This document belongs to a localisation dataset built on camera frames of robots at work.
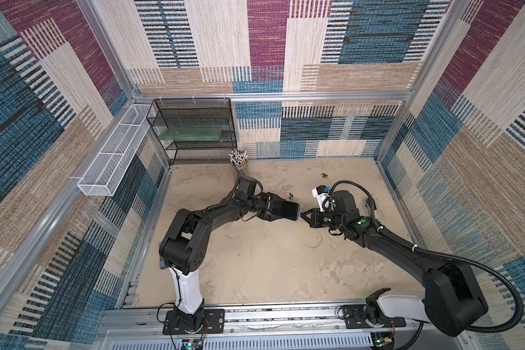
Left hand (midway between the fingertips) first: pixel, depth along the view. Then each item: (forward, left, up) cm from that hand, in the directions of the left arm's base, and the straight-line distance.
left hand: (287, 204), depth 88 cm
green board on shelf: (+27, +39, +15) cm, 50 cm away
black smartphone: (-1, 0, -2) cm, 2 cm away
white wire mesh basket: (+14, +75, +5) cm, 77 cm away
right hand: (-6, -6, -1) cm, 8 cm away
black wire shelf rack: (+41, +40, +16) cm, 59 cm away
